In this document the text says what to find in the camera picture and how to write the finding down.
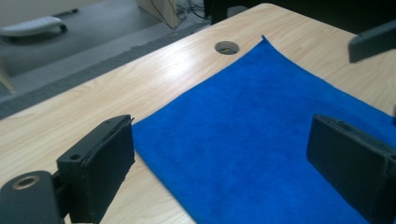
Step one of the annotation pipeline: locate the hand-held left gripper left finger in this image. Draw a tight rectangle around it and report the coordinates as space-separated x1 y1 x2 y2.
57 114 136 224

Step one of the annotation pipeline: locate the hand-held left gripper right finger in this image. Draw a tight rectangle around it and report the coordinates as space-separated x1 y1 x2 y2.
306 114 396 224

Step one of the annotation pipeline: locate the blue cloth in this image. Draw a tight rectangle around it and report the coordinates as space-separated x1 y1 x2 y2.
132 35 396 224

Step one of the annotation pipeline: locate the chair base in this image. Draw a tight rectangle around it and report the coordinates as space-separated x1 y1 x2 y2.
0 16 67 39

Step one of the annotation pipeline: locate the black hanging power cable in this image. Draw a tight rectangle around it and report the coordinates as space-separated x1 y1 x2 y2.
177 0 213 21

